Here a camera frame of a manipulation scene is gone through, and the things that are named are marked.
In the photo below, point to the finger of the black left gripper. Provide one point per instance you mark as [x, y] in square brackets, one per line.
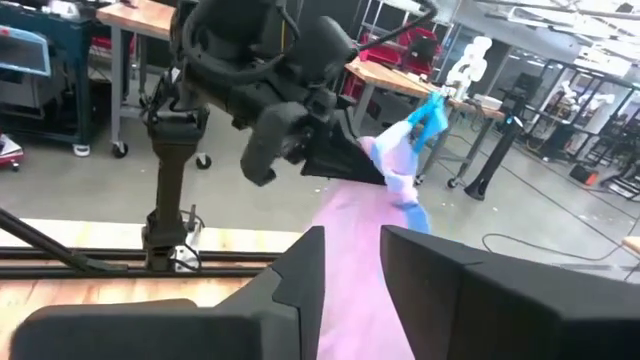
[345, 160]

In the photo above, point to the wooden top workbench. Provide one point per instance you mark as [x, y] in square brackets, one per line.
[390, 77]

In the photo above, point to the light blue framed panel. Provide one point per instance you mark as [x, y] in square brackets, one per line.
[25, 50]

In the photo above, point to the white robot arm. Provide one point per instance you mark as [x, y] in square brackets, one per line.
[467, 65]

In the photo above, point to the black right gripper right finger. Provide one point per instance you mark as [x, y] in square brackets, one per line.
[500, 310]

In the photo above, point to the black background rig frame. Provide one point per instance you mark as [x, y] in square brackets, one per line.
[575, 100]

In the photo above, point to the red storage bin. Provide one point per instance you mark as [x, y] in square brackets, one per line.
[385, 52]

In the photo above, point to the black floor stand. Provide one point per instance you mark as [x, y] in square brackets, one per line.
[495, 155]

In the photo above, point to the wooden top rolling table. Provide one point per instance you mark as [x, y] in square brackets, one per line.
[135, 17]

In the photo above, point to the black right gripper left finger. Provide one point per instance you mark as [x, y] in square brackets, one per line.
[200, 330]

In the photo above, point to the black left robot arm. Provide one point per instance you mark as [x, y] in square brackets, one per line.
[170, 175]

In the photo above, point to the orange and black device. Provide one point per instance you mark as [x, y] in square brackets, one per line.
[585, 175]

